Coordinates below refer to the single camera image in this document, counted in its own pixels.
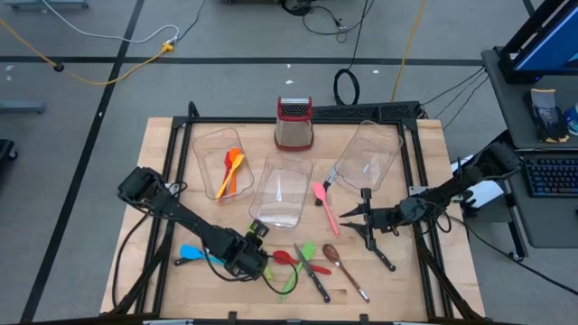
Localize red silicone spatula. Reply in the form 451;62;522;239
221;150;233;186

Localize dark side desk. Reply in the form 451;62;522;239
480;44;578;249

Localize yellow floor cable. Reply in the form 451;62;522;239
390;0;428;103
0;17;175;87

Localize black computer keyboard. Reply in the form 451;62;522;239
523;155;578;199

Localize black grey work gloves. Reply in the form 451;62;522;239
523;88;571;144

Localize white blue label container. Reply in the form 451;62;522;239
563;102;578;136

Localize yellow silicone spatula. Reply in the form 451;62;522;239
214;153;247;200

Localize red silicone spoon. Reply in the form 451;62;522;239
272;249;333;276

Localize red metal box grater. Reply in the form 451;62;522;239
274;96;315;153

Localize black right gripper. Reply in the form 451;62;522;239
338;188;406;253

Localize black caster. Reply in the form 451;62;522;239
0;138;19;163

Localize white floor cable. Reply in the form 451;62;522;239
40;0;181;44

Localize clear plastic bin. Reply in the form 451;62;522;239
332;119;405;196
247;151;314;230
191;126;256;202

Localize black camera robot arm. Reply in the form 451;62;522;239
99;100;487;325

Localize black floor cable bundle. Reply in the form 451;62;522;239
279;0;376;44

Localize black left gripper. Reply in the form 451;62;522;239
225;218;272;282

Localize grey table foot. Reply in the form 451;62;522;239
4;0;89;10
0;99;46;115

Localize black coiled floor cable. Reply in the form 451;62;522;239
332;0;376;107

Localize pink silicone spatula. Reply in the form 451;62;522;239
312;181;341;238

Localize computer monitor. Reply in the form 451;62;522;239
499;0;578;85

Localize white box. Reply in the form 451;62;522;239
451;155;505;209

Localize orange silicone spatula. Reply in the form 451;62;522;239
228;147;243;196

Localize green silicone spatula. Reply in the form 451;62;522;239
277;241;318;303

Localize black perforated housing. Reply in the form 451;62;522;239
378;100;422;123
311;104;378;123

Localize blue silicone spatula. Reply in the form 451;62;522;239
179;244;227;267

